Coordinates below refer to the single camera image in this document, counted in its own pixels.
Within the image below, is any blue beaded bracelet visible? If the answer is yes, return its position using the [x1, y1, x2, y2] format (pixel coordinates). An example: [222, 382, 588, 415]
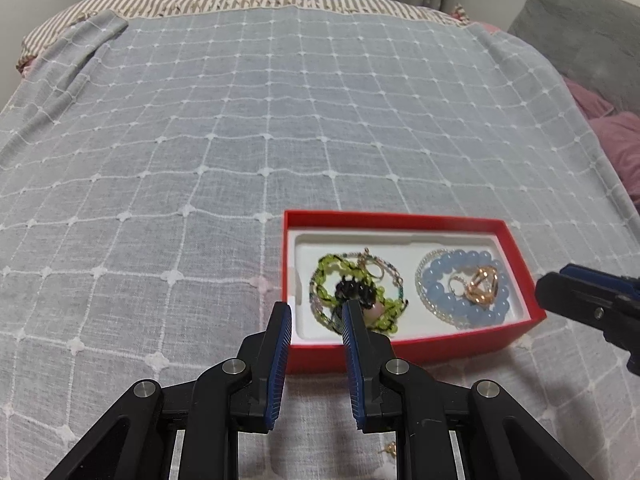
[422, 249, 511, 326]

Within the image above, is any multicolour beaded bracelet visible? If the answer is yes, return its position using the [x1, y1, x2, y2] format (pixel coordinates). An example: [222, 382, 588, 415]
[310, 246, 407, 334]

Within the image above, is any green beaded bracelet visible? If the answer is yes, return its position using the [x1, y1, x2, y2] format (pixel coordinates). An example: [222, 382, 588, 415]
[309, 252, 409, 337]

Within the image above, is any gold ring cluster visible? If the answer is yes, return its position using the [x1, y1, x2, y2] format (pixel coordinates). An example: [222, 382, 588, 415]
[448, 266, 500, 309]

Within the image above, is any grey pillow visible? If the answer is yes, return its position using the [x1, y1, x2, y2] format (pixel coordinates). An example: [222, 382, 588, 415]
[509, 0, 640, 114]

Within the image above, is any striped bed sheet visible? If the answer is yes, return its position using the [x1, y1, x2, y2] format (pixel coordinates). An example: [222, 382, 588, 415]
[16, 0, 470, 73]

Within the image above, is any red jewelry box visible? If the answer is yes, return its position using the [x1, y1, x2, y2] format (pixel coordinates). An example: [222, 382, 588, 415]
[282, 210, 546, 375]

